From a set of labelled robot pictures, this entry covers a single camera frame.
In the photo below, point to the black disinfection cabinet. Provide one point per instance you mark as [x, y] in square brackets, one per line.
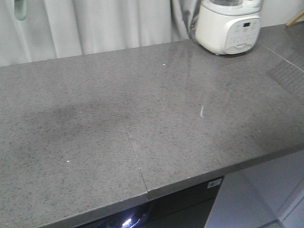
[187, 208]

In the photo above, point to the white plastic spoon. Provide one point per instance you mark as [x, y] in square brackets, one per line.
[20, 9]

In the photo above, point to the white rice cooker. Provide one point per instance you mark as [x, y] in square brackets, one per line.
[227, 27]

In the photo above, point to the grey cabinet door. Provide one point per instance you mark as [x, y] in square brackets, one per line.
[268, 195]

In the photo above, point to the wooden stick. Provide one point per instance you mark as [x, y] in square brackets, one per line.
[295, 19]

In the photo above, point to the white QR sticker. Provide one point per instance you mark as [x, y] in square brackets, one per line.
[214, 183]

